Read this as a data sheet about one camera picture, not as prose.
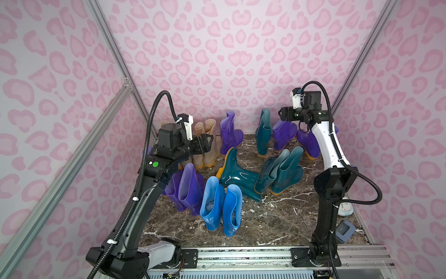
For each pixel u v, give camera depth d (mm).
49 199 503
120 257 361
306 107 681
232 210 607
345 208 840
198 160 982
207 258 750
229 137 1007
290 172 744
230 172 946
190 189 662
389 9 693
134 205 401
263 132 885
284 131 935
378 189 464
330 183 540
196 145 588
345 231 784
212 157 1001
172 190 662
